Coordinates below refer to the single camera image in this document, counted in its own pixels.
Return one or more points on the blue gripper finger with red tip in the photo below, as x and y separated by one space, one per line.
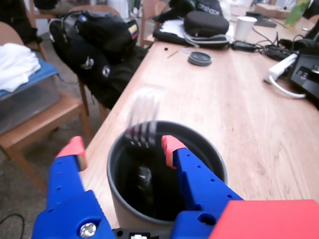
67 199
199 184

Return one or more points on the tall gray plastic cup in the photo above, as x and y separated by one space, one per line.
122 211

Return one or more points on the clear plastic bin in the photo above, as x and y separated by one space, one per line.
27 102

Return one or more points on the round gray lid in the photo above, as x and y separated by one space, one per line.
199 58

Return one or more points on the thin wooden stick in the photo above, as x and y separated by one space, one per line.
172 54

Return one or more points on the white cloth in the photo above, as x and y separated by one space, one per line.
15 66

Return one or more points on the black power adapter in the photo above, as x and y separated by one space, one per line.
245 46

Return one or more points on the black pouch gray trim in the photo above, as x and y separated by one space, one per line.
174 37

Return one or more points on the black device with buttons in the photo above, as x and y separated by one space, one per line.
307 79

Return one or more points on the black backpack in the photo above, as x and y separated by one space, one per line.
99 49

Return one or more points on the white papers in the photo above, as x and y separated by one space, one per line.
173 26

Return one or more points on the black hard case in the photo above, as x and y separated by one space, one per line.
206 23

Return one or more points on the white paper cup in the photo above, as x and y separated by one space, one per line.
245 28

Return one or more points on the black bag white print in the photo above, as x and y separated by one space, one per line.
208 7

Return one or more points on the green yellow box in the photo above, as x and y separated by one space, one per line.
297 13

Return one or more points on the red camera mount bracket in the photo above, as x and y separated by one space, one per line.
269 221

